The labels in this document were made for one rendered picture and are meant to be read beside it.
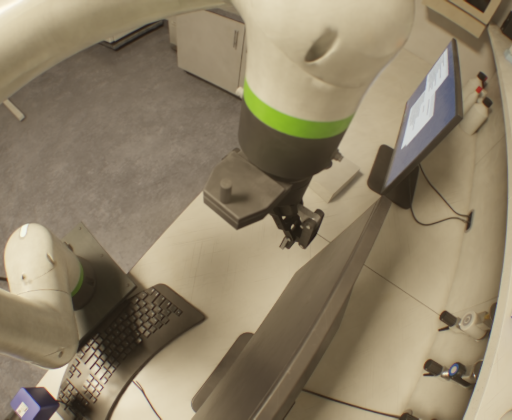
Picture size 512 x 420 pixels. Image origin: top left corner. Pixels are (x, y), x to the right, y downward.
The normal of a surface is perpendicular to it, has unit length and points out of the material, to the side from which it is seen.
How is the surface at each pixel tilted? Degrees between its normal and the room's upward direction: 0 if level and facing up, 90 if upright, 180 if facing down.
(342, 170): 10
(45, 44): 98
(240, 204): 0
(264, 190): 0
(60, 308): 64
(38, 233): 20
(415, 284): 0
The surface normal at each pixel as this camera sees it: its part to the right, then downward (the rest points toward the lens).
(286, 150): -0.23, 0.84
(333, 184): 0.01, -0.58
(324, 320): 0.18, -0.44
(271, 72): -0.68, 0.66
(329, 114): 0.22, 0.88
